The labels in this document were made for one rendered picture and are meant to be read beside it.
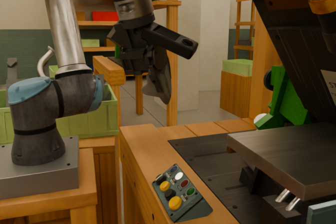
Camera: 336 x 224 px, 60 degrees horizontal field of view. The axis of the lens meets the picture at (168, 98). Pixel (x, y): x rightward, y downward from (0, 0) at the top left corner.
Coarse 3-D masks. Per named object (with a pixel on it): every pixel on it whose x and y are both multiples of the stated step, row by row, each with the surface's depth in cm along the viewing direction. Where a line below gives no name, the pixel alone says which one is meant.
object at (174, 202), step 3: (171, 198) 62; (174, 198) 61; (177, 198) 61; (171, 201) 61; (174, 201) 60; (177, 201) 60; (180, 201) 60; (168, 204) 61; (171, 204) 60; (174, 204) 60; (177, 204) 60; (171, 207) 60; (174, 207) 60; (177, 207) 60
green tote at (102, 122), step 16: (0, 96) 157; (112, 96) 145; (0, 112) 122; (96, 112) 134; (112, 112) 136; (0, 128) 124; (64, 128) 131; (80, 128) 133; (96, 128) 135; (112, 128) 138; (0, 144) 125
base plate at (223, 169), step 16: (176, 144) 99; (192, 144) 99; (208, 144) 99; (224, 144) 99; (192, 160) 87; (208, 160) 87; (224, 160) 87; (240, 160) 87; (208, 176) 78; (224, 176) 78; (224, 192) 70; (240, 192) 70; (240, 208) 64; (256, 208) 64; (304, 208) 64
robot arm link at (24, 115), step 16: (32, 80) 84; (48, 80) 84; (16, 96) 79; (32, 96) 80; (48, 96) 83; (16, 112) 80; (32, 112) 80; (48, 112) 83; (16, 128) 82; (32, 128) 81
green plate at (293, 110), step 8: (280, 80) 58; (288, 80) 58; (280, 88) 58; (288, 88) 58; (280, 96) 60; (288, 96) 58; (296, 96) 56; (272, 104) 61; (280, 104) 61; (288, 104) 58; (296, 104) 56; (272, 112) 61; (280, 112) 61; (288, 112) 58; (296, 112) 56; (304, 112) 54; (280, 120) 63; (288, 120) 64; (296, 120) 56; (304, 120) 55
